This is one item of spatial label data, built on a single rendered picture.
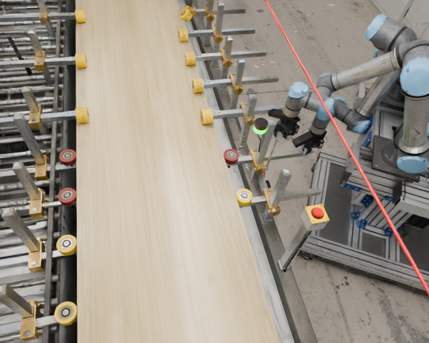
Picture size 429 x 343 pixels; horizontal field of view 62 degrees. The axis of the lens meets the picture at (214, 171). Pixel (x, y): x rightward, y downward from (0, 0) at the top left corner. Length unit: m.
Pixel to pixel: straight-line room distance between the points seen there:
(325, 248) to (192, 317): 1.27
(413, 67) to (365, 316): 1.73
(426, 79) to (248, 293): 1.01
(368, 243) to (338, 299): 0.42
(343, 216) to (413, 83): 1.43
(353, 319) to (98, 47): 2.38
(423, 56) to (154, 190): 1.19
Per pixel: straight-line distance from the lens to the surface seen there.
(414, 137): 1.62
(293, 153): 1.98
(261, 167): 1.86
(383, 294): 2.78
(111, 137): 1.92
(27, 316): 1.60
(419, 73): 1.41
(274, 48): 4.21
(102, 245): 1.59
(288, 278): 1.79
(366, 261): 2.56
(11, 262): 1.76
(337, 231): 2.58
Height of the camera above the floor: 2.32
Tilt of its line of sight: 54 degrees down
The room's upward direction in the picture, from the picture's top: 8 degrees clockwise
